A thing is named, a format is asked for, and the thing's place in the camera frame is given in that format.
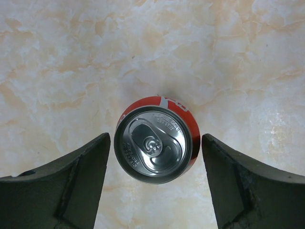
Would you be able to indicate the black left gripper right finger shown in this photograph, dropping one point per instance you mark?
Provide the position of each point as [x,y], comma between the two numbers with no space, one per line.
[249,194]

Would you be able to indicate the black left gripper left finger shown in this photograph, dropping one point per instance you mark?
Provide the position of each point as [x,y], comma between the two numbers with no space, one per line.
[62,194]

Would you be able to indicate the red cola can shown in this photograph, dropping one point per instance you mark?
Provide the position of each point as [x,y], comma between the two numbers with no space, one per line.
[157,139]

